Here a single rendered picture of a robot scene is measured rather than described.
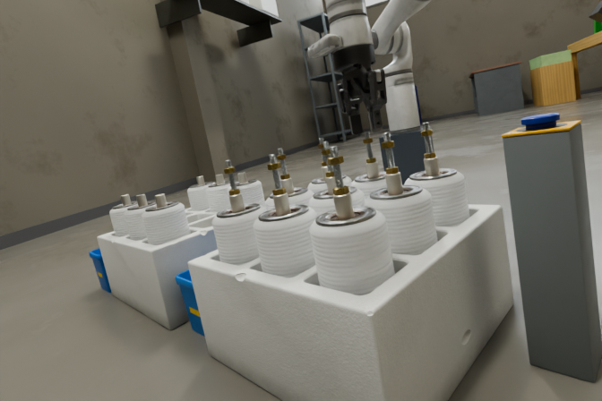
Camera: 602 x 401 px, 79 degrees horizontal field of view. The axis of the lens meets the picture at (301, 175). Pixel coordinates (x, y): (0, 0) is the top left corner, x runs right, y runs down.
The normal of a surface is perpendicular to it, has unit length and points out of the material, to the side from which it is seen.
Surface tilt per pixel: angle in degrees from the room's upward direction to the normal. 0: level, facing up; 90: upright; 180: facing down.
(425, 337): 90
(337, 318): 90
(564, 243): 90
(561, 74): 90
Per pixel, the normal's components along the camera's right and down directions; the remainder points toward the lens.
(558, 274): -0.70, 0.22
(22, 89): 0.91, -0.12
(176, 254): 0.69, -0.04
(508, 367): -0.18, -0.98
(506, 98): -0.38, 0.18
